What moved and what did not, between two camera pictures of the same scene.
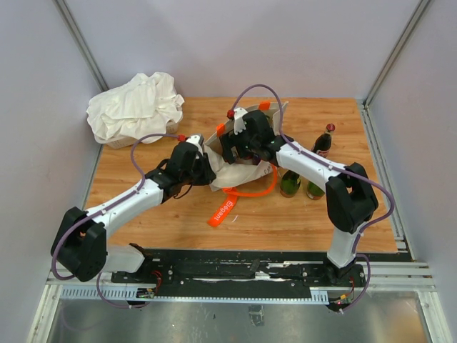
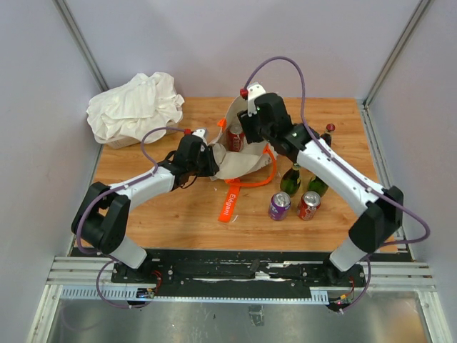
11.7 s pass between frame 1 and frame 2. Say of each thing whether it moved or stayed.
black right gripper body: moved
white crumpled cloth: stayed
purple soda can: moved
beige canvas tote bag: moved
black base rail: stayed
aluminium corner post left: stayed
